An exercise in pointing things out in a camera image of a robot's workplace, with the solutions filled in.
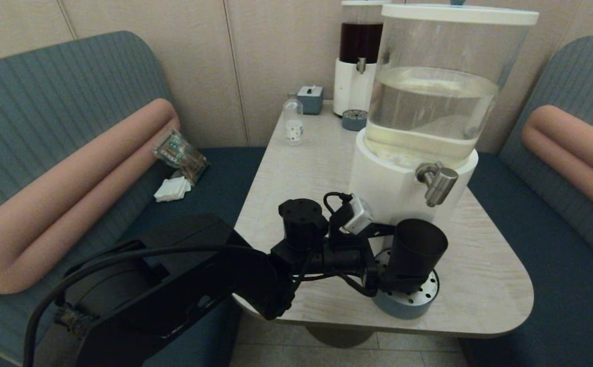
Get large blue perforated drip tray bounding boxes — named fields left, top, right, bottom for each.
left=373, top=248, right=440, bottom=321

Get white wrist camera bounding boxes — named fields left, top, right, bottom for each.
left=340, top=194, right=373, bottom=235

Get blue tissue box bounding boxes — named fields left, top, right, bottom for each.
left=298, top=85, right=325, bottom=115

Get dark drink dispenser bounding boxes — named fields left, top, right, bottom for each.
left=333, top=0, right=392, bottom=118

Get pink bolster cushion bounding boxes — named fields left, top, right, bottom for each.
left=0, top=98, right=181, bottom=295
left=522, top=105, right=593, bottom=226

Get small blue drip tray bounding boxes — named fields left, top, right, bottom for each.
left=341, top=109, right=369, bottom=132

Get clear plastic bottle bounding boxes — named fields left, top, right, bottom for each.
left=283, top=92, right=305, bottom=146

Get clear snack packet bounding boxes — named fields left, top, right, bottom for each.
left=153, top=129, right=209, bottom=185

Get large clear water dispenser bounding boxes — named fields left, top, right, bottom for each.
left=347, top=4, right=540, bottom=255

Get steel dispenser tap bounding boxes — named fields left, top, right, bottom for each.
left=416, top=162, right=459, bottom=207

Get white paper napkins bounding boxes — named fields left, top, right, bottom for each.
left=154, top=176, right=193, bottom=203

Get black plastic cup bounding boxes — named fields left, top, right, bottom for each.
left=383, top=219, right=449, bottom=295

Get teal ribbed booth sofa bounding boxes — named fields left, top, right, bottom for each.
left=460, top=36, right=593, bottom=367
left=0, top=31, right=266, bottom=367

